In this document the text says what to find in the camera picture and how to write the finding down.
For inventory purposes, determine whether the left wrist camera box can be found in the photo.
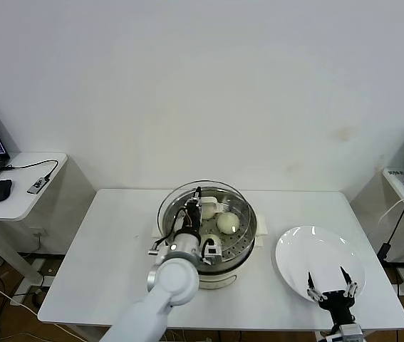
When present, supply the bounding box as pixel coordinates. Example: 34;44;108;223
202;239;223;265

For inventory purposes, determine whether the perforated steel steamer basket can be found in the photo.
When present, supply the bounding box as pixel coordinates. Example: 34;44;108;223
162;187;259;274

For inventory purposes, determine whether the black usb cable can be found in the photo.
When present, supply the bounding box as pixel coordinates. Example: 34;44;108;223
4;160;60;179

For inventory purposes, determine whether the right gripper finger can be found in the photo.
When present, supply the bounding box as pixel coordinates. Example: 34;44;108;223
306;271;327;303
340;265;359;298

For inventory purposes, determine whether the thin white wire bundle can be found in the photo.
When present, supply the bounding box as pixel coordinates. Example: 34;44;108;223
165;329;197;342

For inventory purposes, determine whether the small grey usb hub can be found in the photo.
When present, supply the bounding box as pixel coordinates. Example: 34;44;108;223
27;176;52;195

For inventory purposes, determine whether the black computer mouse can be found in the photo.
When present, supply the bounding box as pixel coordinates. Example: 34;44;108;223
0;179;14;203

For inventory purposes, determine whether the cream electric cooking pot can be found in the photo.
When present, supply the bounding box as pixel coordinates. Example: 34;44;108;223
151;213;270;291

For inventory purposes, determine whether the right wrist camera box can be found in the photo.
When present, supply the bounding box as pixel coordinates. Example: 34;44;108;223
336;323;363;341

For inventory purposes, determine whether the round white plate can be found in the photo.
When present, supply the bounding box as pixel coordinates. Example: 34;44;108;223
275;226;367;307

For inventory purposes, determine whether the round glass pot lid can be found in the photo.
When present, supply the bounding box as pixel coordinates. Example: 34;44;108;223
156;180;254;250

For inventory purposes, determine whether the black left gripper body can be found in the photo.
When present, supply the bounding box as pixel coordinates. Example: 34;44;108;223
182;197;204;235

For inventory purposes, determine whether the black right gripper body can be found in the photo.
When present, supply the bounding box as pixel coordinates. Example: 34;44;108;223
318;289;355;326

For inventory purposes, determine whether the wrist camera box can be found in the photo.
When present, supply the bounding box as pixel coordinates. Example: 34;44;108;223
336;323;363;341
202;239;223;265

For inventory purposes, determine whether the black cable with adapter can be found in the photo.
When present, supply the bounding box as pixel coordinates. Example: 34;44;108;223
377;199;404;267

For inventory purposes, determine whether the white rounded side table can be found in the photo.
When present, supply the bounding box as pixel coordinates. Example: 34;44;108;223
0;152;70;286

